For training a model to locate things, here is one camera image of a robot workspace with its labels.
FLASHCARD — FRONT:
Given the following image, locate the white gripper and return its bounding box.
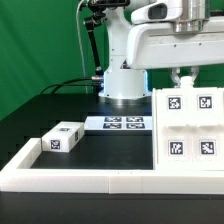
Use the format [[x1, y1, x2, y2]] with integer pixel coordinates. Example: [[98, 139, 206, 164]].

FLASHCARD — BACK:
[[126, 18, 224, 88]]

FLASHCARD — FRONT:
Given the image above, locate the white cabinet door panel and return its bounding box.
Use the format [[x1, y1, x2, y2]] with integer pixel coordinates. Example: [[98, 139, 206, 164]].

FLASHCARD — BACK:
[[159, 95, 192, 168]]

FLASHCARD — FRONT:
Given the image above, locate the white cabinet body box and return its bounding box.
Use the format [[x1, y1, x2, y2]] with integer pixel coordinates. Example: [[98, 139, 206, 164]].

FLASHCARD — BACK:
[[152, 76, 224, 171]]

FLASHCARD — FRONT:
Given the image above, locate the white cabinet top block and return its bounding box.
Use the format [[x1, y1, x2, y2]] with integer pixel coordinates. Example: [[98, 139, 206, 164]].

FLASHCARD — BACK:
[[41, 121, 85, 153]]

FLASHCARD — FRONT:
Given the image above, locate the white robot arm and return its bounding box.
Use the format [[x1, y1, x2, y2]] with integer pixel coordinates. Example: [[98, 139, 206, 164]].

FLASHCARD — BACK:
[[82, 0, 224, 104]]

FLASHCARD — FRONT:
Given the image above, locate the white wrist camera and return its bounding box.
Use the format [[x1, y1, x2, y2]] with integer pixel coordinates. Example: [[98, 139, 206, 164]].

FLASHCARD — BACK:
[[131, 0, 183, 24]]

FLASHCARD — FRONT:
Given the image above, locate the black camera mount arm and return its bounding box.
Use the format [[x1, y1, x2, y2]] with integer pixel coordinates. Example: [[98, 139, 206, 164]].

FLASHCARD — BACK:
[[83, 0, 131, 78]]

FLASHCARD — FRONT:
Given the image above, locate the white marker base plate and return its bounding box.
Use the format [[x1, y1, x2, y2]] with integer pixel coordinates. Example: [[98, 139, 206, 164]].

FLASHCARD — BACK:
[[84, 116, 153, 134]]

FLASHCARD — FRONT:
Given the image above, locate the black cable bundle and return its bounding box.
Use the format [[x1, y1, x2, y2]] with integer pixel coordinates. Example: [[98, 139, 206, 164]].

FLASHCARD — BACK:
[[40, 76, 105, 96]]

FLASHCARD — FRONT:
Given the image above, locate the white hanging cable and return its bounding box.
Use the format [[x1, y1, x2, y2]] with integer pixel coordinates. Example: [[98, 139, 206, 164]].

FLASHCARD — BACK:
[[75, 0, 90, 95]]

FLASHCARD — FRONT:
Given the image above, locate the white workspace border frame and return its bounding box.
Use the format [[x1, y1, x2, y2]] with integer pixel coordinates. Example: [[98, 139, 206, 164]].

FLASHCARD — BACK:
[[0, 138, 224, 195]]

